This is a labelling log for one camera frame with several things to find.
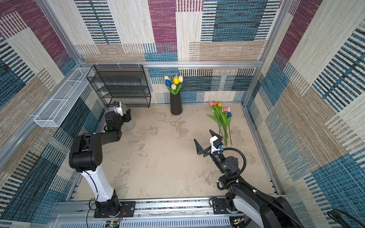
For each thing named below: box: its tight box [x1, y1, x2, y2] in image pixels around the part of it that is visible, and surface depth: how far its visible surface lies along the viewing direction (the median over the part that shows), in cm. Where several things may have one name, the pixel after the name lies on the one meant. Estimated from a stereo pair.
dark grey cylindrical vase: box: [170, 89, 183, 116], surface depth 110 cm
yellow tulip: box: [173, 76, 180, 85], surface depth 93 cm
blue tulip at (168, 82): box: [165, 79, 172, 87], surface depth 93 cm
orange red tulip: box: [214, 101, 221, 131], surface depth 111 cm
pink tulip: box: [206, 101, 229, 135], surface depth 110 cm
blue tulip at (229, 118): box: [226, 111, 233, 146], surface depth 110 cm
